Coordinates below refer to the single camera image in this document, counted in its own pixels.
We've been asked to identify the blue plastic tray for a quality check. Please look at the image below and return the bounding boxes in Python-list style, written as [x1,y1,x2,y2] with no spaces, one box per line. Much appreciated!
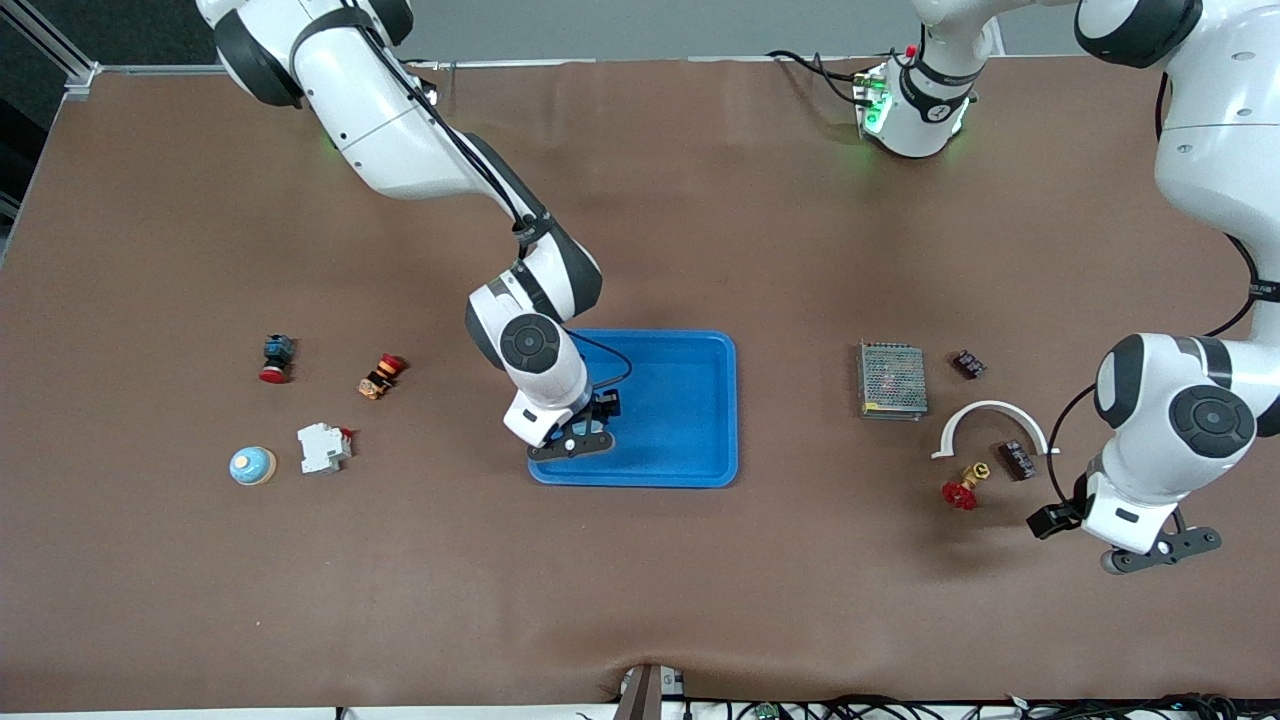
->
[527,329,740,489]

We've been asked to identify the white arched pipe clamp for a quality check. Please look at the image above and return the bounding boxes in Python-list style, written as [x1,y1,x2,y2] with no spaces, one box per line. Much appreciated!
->
[930,400,1062,461]

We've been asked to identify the metal mesh power supply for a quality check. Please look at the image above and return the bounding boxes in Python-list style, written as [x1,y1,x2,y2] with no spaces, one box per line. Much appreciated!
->
[856,341,929,422]

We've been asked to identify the white circuit breaker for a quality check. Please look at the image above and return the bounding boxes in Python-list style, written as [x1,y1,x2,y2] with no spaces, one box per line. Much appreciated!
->
[296,422,355,476]

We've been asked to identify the red push button blue body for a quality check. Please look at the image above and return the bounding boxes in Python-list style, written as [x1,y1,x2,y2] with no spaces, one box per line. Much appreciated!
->
[258,334,297,385]

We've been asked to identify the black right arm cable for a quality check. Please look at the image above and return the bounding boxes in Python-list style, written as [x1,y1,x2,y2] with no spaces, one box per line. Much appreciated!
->
[365,25,634,389]

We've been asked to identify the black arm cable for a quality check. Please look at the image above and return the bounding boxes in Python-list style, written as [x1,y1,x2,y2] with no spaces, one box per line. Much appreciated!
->
[365,25,634,389]
[1044,70,1263,511]

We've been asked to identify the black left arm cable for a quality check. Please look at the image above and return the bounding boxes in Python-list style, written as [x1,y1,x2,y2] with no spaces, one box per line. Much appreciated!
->
[1044,70,1263,511]

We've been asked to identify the brass valve red handle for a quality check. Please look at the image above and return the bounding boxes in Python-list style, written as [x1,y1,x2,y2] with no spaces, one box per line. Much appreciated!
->
[940,461,992,512]

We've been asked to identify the red orange emergency switch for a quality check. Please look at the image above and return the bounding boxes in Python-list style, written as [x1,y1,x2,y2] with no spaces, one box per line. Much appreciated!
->
[357,353,406,401]

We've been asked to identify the black tangled cables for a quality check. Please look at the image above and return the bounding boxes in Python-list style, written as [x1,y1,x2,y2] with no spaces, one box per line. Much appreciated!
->
[690,692,1280,720]

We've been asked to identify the grey metal mount post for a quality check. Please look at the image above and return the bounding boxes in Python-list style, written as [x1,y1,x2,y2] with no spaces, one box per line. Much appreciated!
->
[613,663,687,720]

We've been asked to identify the black base cable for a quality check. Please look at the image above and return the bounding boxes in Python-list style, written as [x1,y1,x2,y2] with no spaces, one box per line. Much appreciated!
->
[812,58,867,105]
[768,48,871,83]

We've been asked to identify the aluminium frame profile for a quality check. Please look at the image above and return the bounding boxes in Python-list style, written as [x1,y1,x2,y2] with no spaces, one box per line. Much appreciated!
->
[0,0,101,101]

